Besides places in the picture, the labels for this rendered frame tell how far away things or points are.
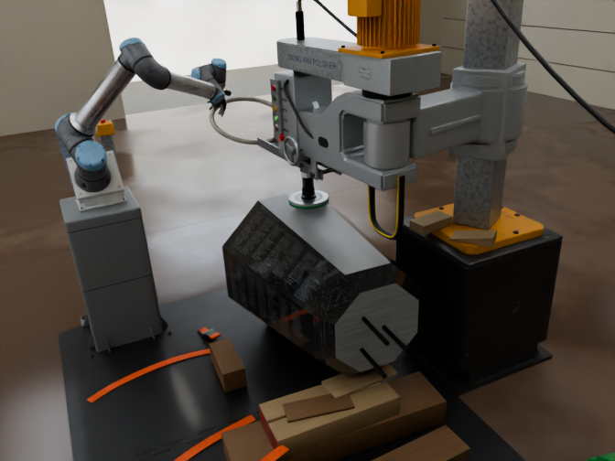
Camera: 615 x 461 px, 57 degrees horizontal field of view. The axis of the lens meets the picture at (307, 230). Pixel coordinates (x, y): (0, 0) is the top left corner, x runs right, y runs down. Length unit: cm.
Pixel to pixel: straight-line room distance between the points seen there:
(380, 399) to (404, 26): 157
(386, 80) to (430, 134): 41
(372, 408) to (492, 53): 165
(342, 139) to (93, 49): 702
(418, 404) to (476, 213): 97
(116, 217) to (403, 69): 180
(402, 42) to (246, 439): 177
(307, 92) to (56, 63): 671
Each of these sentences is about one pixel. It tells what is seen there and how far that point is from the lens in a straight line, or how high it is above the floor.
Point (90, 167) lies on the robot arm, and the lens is 313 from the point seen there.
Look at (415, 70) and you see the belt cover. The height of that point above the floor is 164.
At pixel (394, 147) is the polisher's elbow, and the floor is 134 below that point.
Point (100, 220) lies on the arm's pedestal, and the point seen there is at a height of 82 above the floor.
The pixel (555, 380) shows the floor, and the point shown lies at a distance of 331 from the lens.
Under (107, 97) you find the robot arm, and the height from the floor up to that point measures 147.
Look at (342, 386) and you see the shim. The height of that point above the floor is 26.
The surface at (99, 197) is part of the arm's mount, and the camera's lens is 335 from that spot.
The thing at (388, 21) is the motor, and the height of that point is 182.
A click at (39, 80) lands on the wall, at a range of 921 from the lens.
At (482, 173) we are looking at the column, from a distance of 286.
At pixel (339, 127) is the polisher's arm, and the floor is 137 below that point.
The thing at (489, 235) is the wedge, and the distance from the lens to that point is 280.
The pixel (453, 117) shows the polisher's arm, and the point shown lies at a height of 140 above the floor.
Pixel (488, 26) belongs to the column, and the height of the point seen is 174.
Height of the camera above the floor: 202
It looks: 25 degrees down
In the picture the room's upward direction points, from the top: 3 degrees counter-clockwise
